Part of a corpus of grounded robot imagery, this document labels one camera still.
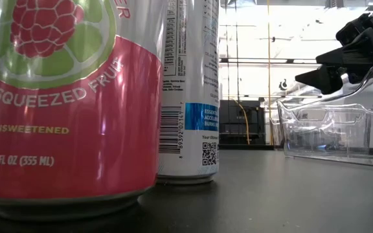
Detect white blue energy can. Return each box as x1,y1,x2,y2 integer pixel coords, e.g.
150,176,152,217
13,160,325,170
155,0,221,186

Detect red raspberry soda can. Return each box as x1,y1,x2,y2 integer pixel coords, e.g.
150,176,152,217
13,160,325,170
0,0,168,221

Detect clear plastic bin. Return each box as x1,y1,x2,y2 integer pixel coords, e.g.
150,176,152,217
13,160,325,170
276,58,373,170

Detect black equipment rack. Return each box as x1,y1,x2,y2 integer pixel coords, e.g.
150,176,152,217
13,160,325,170
218,99,267,150

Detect orange extension cable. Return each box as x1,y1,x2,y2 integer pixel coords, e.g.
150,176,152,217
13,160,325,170
232,98,251,146

